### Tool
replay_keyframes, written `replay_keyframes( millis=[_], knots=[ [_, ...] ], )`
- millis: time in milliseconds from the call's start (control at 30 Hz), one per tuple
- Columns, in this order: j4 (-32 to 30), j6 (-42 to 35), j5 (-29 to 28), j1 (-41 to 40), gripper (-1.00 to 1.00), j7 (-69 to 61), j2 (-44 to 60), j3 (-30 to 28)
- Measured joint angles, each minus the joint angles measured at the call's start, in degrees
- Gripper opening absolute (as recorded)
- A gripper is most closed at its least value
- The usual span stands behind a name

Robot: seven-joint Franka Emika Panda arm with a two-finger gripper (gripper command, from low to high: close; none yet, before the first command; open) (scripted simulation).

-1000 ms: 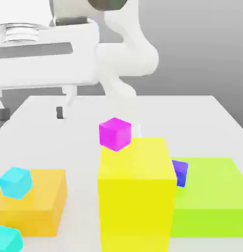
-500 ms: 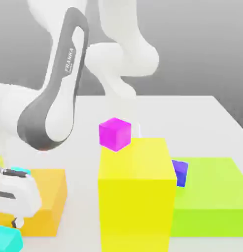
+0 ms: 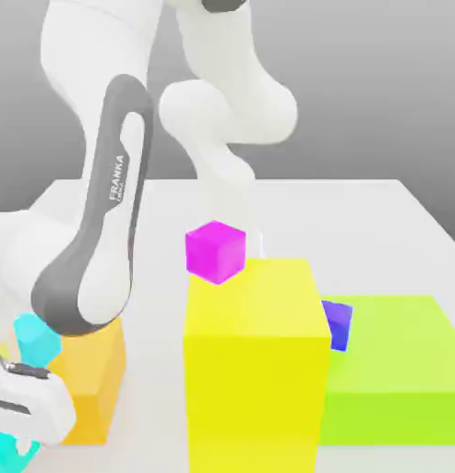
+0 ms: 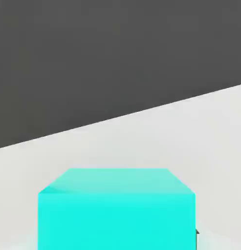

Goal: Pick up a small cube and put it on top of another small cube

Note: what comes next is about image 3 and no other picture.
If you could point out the large orange box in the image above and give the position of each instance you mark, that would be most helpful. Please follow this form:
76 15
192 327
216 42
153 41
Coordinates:
94 377

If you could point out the small cyan cube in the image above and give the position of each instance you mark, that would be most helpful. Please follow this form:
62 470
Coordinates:
35 342

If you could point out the large yellow box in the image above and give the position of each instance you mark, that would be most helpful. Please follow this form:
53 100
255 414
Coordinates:
256 369

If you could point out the small magenta cube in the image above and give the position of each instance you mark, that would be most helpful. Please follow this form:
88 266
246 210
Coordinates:
215 253

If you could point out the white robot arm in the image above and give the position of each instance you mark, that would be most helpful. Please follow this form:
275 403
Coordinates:
101 44

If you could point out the small blue cube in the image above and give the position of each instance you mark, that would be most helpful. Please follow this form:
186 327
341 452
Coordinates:
338 325

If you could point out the small turquoise cube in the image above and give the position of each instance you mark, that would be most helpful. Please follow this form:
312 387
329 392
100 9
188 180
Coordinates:
3 452

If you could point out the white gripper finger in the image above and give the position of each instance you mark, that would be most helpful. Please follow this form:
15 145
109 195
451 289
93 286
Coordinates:
23 446

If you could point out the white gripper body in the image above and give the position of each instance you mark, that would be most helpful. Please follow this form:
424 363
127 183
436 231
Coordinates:
46 406

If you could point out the large lime green box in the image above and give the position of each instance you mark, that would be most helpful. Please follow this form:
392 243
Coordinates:
393 369

